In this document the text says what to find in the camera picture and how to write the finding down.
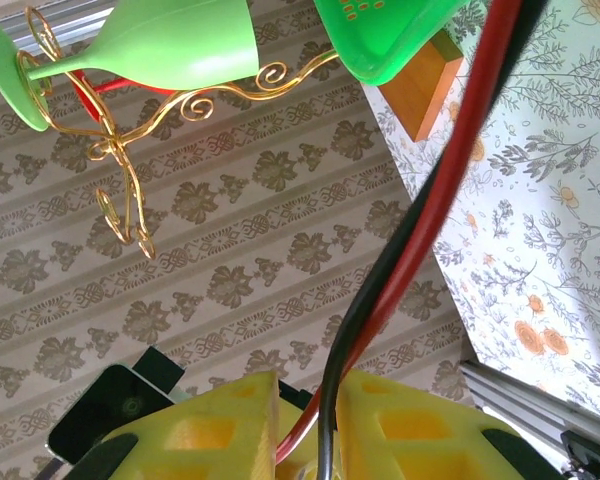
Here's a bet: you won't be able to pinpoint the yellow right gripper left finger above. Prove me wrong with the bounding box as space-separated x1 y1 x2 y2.
102 369 281 480

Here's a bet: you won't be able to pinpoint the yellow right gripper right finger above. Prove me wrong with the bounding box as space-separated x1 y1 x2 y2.
335 369 526 480

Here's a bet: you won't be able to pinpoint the thin black cable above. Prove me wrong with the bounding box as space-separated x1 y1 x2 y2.
315 0 551 480

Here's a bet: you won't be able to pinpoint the thin red cable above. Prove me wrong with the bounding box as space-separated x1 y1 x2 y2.
274 0 526 464

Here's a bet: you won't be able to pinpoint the floral patterned table cover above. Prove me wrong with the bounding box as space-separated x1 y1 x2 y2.
362 0 600 416

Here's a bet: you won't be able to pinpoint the red plastic goblet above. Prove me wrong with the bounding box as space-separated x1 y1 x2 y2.
72 67 176 124

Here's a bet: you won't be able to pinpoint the green plastic goblet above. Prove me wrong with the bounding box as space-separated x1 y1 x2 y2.
0 0 259 134

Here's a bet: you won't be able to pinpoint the green basket with label sticker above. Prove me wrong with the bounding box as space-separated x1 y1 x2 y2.
312 0 474 86

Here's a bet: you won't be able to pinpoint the aluminium frame rail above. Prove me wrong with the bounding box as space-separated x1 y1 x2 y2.
458 359 600 451

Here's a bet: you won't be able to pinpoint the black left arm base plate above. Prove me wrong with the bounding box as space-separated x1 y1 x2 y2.
559 430 600 474

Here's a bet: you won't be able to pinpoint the gold wire glass rack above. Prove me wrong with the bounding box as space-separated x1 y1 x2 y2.
14 7 341 261

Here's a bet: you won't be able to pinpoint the aluminium frame post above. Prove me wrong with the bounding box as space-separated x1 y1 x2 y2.
0 0 116 76

